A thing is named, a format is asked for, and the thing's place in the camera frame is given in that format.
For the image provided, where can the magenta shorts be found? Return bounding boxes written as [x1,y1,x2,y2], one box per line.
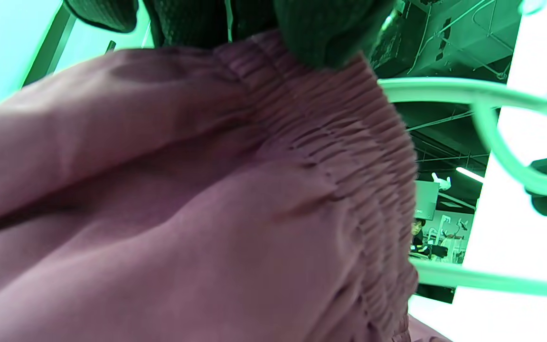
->
[0,29,450,342]

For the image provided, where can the person's left hand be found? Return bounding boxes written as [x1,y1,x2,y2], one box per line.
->
[63,0,397,70]

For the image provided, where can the grey plastic hanger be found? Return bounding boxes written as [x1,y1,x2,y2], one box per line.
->
[378,77,547,300]

